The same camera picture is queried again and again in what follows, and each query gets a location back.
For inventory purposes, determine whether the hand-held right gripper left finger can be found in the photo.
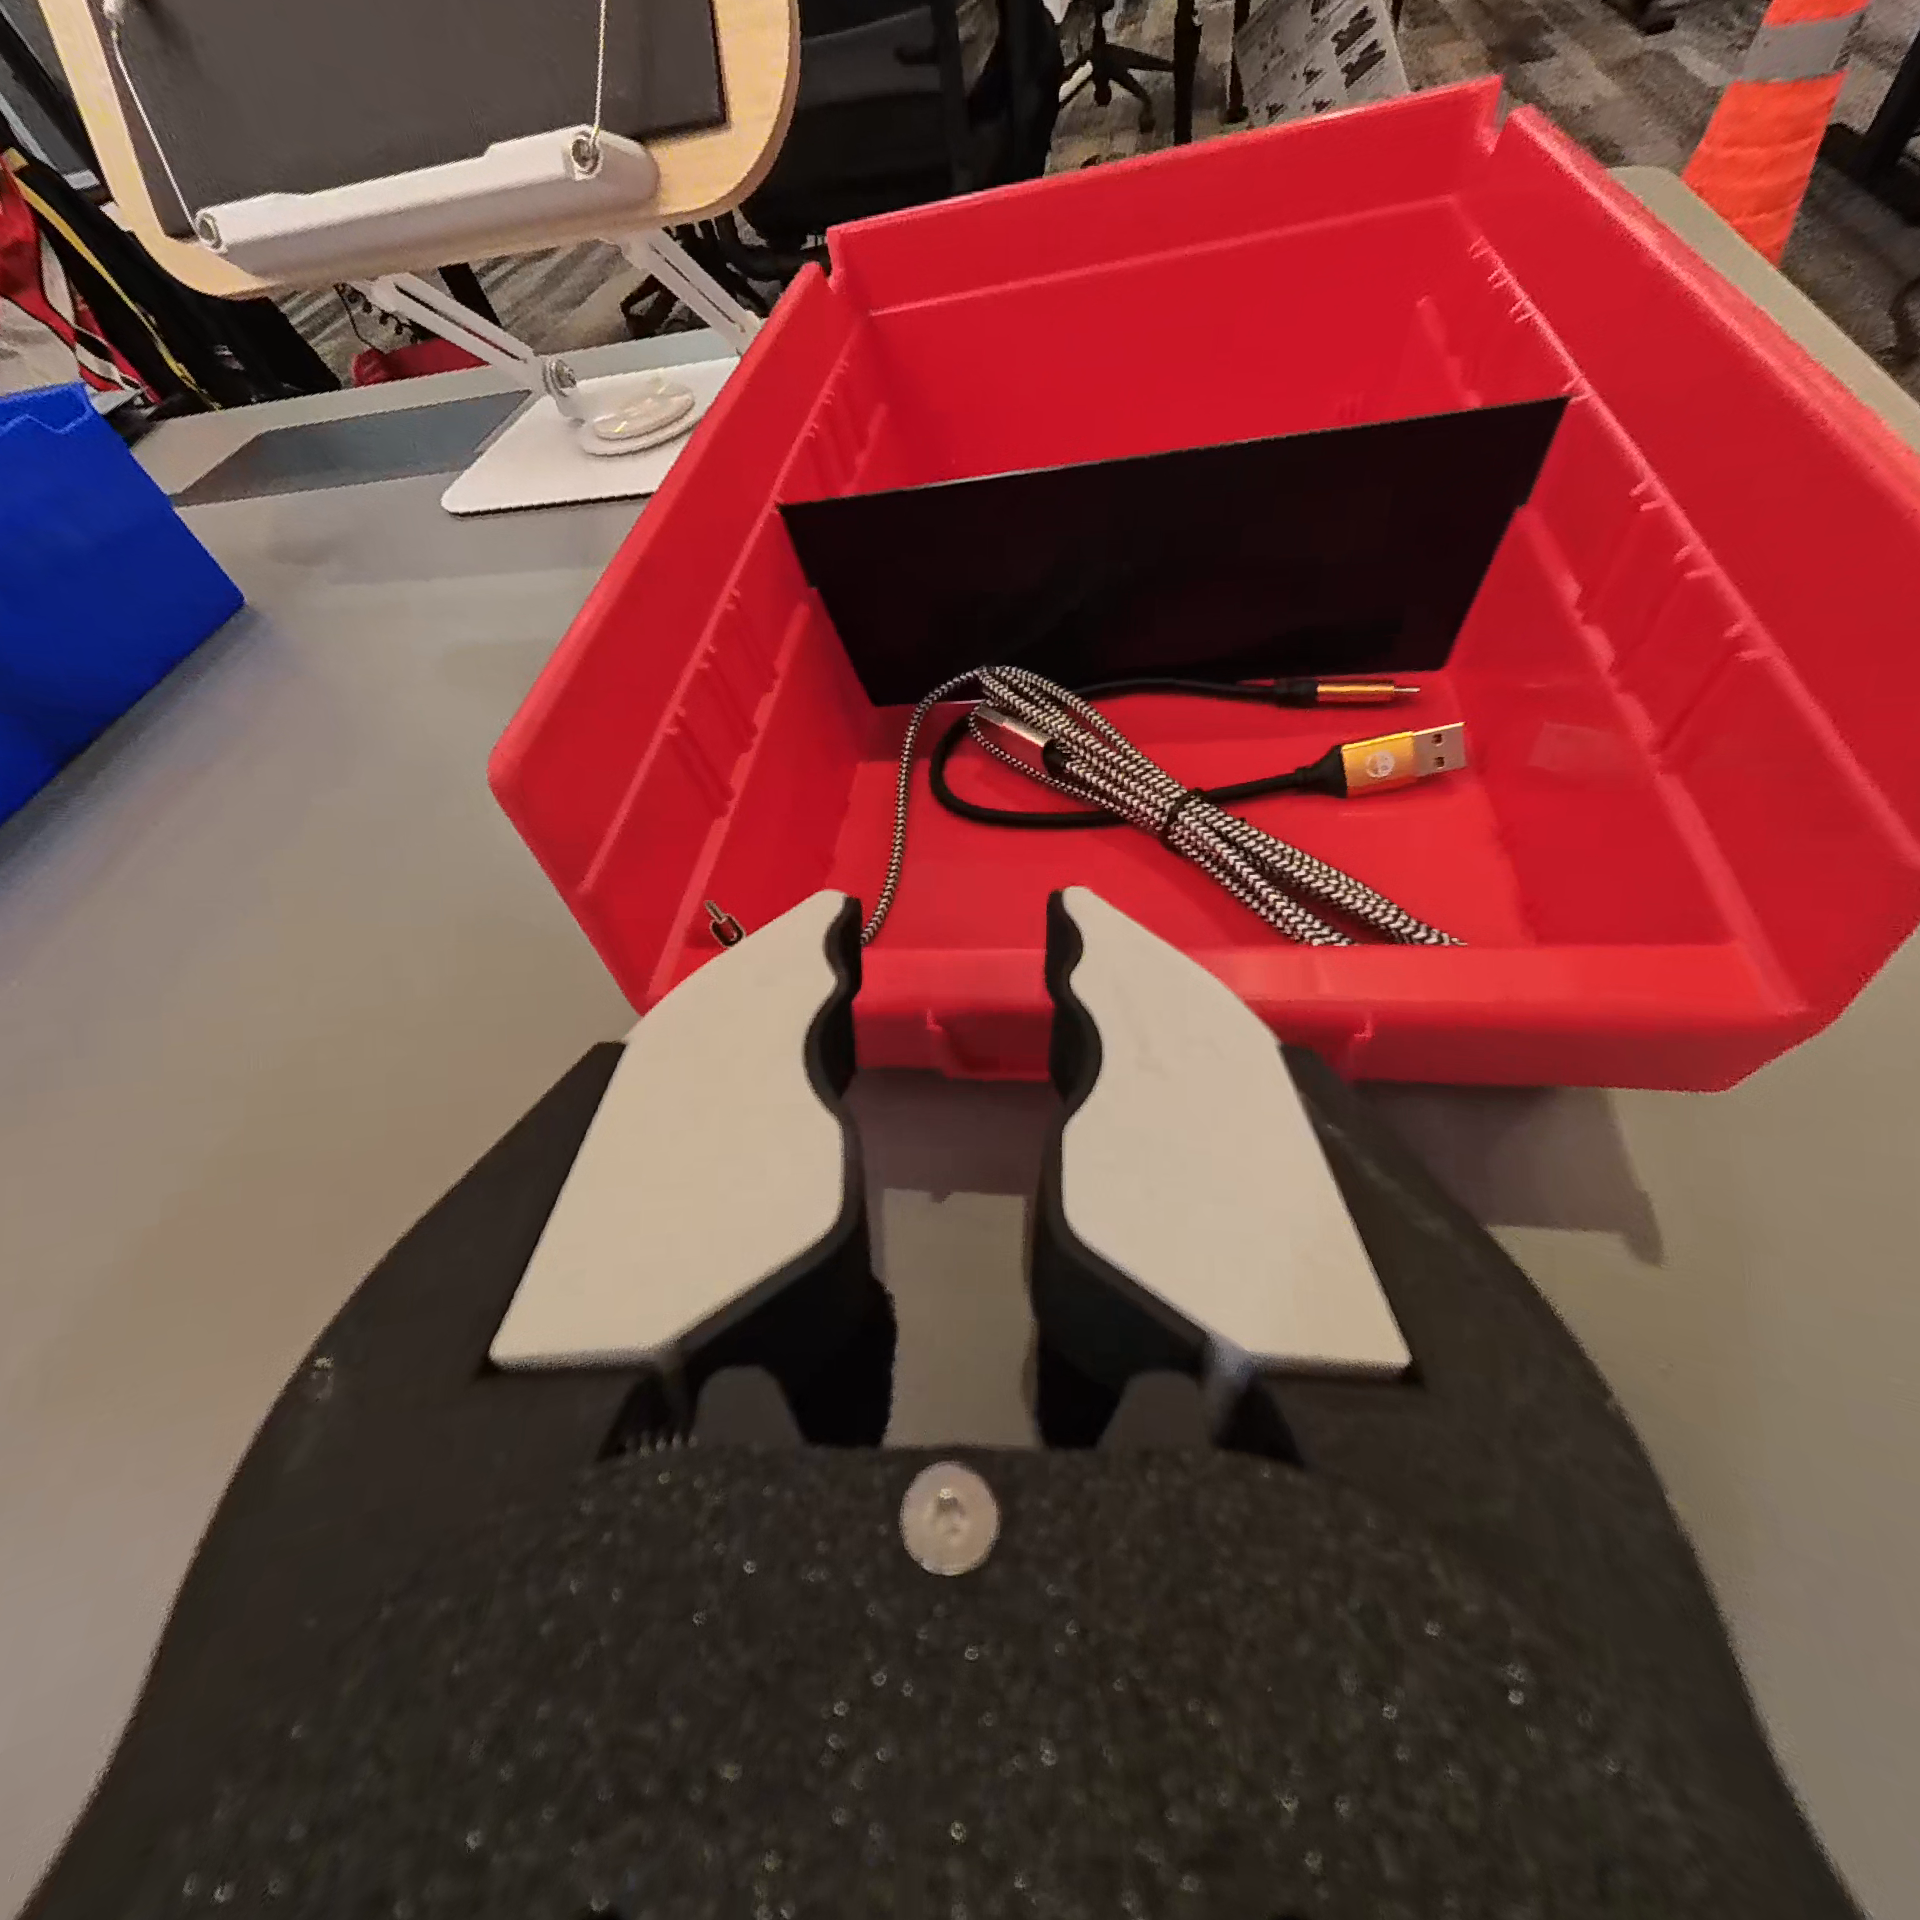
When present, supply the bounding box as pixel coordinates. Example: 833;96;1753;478
486;892;894;1436

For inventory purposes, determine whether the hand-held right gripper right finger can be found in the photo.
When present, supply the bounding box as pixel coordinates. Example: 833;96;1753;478
1029;886;1413;1442

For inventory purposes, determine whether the braided grey cable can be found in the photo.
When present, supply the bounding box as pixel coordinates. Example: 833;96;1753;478
862;667;1462;955

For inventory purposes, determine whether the black cable gold plug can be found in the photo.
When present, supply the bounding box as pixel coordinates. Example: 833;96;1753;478
927;674;1481;837

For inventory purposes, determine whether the red plastic bin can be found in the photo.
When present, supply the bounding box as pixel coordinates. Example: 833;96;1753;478
489;78;1920;1093

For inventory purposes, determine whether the blue plastic bin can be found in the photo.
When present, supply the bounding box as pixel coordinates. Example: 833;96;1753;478
0;381;247;826

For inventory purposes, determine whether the grey desk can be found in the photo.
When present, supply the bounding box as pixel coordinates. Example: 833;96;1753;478
0;165;1920;1920

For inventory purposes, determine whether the black divider in red bin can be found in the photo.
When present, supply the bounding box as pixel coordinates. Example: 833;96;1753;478
779;395;1574;710

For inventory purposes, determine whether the orange traffic cone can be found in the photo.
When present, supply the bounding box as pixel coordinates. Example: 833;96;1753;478
1681;0;1877;266

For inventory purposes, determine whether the dark desk cable flap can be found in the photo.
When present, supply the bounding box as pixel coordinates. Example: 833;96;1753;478
174;390;564;505

